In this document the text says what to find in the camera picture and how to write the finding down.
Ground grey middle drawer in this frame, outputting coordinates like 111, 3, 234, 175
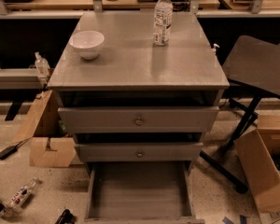
75, 142, 203, 162

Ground grey bottom drawer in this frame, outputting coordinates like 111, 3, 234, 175
85, 161, 205, 224

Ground black power adapter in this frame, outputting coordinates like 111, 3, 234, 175
0, 141, 25, 160

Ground open cardboard box right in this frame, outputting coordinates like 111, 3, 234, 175
234, 115, 280, 213

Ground plastic bottle on floor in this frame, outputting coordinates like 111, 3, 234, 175
0, 177, 41, 217

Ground clear plastic water bottle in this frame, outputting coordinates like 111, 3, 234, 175
153, 0, 173, 46

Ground black object bottom floor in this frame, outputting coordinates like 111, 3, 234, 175
55, 209, 75, 224

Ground grey top drawer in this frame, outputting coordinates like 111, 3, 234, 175
58, 106, 218, 133

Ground grey low shelf left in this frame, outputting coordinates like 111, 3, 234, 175
0, 68, 49, 90

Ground white ceramic bowl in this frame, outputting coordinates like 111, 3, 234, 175
69, 31, 105, 60

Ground cardboard box left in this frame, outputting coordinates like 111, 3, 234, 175
13, 91, 77, 168

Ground small clear bottle on shelf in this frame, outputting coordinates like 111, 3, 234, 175
35, 52, 50, 76

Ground grey drawer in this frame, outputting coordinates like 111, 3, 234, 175
85, 161, 205, 224
58, 106, 218, 133
75, 142, 203, 162

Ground black folding side table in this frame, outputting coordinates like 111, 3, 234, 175
200, 35, 280, 193

